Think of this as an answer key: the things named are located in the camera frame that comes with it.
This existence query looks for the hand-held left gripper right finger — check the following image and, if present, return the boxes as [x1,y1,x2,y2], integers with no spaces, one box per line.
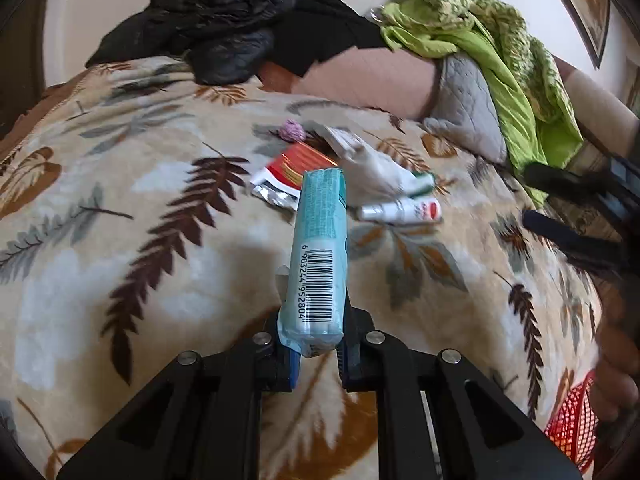
[336,307,583,480]

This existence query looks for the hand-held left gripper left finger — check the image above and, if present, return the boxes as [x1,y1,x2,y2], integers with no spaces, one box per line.
[56,310,303,480]

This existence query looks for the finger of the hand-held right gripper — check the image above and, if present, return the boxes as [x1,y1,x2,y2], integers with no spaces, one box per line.
[522,160,626,198]
[521,209,631,273]

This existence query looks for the teal tissue packet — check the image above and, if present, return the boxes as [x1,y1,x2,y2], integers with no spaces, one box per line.
[276,169,349,359]

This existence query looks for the red mesh plastic basket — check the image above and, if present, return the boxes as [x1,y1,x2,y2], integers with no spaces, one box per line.
[544,370,601,467]

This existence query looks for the person's right hand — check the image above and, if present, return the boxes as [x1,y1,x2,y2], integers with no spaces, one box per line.
[594,280,640,423]

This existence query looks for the green patterned blanket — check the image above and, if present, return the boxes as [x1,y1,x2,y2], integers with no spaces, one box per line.
[377,0,583,208]

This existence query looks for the grey quilted pillow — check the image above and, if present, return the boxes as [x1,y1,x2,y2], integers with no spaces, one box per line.
[422,52,508,163]

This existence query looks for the leaf print fleece blanket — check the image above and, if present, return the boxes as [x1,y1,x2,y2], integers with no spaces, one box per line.
[0,57,608,480]

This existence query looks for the white spray bottle red label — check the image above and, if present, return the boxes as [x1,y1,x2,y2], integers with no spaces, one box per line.
[356,196,444,223]

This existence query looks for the pale grey sock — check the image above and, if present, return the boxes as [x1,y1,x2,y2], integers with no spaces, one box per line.
[342,142,418,201]

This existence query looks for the red and white foil pack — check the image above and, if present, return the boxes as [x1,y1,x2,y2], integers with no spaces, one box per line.
[249,141,341,209]

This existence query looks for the pink cushion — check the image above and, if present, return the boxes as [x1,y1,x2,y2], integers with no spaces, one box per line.
[260,47,436,121]

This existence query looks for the purple crumpled paper ball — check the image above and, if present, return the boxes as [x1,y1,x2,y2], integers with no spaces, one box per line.
[279,119,306,142]

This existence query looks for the black puffer jacket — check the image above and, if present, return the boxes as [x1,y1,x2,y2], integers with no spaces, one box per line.
[85,0,303,86]

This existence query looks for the dark wooden cabinet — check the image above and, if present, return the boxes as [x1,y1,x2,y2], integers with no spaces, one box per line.
[0,0,53,136]

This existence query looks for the dark framed wall picture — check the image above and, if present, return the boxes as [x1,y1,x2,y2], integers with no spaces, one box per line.
[542,0,612,70]

